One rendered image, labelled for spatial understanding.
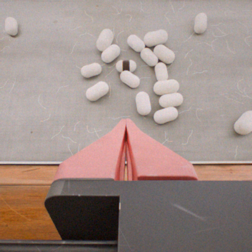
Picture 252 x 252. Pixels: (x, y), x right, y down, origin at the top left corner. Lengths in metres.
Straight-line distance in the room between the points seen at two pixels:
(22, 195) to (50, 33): 0.25
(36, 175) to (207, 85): 0.27
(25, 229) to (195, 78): 0.30
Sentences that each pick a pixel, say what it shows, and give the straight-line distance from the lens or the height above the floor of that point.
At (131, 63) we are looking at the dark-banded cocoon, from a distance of 0.27.
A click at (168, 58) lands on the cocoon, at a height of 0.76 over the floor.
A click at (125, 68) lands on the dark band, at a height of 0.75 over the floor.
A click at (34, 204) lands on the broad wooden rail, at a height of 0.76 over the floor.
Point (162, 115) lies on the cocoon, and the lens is 0.24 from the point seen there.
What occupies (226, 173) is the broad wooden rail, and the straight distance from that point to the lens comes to 0.26.
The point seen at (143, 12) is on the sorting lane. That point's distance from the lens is 0.36.
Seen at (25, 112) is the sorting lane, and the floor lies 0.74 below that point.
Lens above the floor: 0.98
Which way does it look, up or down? 75 degrees down
